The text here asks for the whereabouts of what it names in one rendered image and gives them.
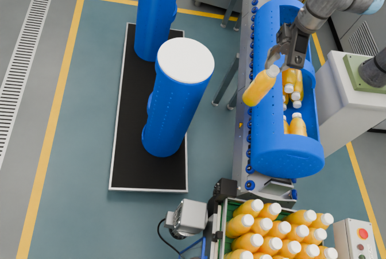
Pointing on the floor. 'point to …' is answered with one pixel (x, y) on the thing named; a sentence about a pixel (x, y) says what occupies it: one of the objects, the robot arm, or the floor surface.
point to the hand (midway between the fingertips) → (273, 70)
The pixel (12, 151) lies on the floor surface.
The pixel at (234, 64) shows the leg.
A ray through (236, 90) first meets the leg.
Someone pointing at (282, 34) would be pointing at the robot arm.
